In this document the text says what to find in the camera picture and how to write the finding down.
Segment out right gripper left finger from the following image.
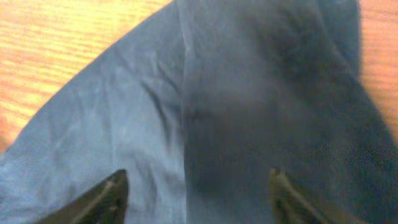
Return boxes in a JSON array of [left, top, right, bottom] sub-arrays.
[[35, 169, 129, 224]]

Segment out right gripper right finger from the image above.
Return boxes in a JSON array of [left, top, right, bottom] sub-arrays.
[[269, 167, 367, 224]]

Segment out navy blue shorts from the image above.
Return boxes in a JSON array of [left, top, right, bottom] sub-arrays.
[[1, 0, 397, 223]]

